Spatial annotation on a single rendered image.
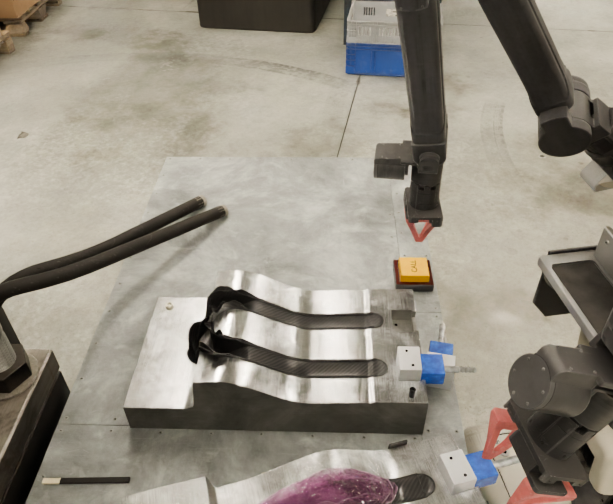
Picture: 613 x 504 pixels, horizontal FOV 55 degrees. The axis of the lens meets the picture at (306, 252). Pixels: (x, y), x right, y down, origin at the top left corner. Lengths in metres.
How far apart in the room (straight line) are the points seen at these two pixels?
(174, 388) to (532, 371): 0.62
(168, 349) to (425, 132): 0.59
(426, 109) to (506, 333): 1.50
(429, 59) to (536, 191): 2.28
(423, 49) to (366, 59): 3.23
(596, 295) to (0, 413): 1.03
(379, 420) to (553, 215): 2.11
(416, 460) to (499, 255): 1.81
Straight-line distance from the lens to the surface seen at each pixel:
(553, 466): 0.74
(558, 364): 0.64
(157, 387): 1.07
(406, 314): 1.13
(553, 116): 0.96
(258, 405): 1.00
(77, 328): 2.46
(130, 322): 1.27
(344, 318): 1.11
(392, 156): 1.10
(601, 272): 1.06
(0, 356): 1.21
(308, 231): 1.43
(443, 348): 1.13
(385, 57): 4.10
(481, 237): 2.77
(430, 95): 0.95
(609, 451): 1.15
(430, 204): 1.16
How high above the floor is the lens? 1.69
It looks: 41 degrees down
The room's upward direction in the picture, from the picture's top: 1 degrees counter-clockwise
